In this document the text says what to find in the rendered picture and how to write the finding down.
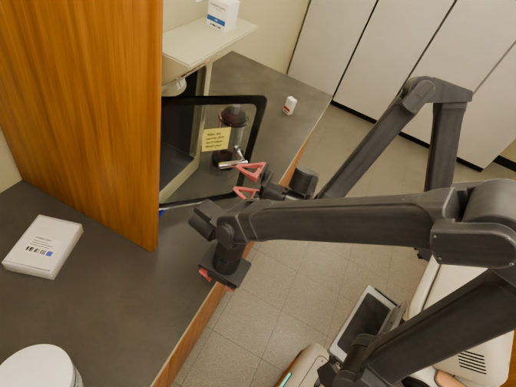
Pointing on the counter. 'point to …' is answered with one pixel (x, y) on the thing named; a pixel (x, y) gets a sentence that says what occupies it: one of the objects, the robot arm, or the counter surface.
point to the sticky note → (216, 139)
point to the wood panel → (87, 105)
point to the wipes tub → (40, 368)
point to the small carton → (223, 14)
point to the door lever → (233, 161)
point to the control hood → (197, 45)
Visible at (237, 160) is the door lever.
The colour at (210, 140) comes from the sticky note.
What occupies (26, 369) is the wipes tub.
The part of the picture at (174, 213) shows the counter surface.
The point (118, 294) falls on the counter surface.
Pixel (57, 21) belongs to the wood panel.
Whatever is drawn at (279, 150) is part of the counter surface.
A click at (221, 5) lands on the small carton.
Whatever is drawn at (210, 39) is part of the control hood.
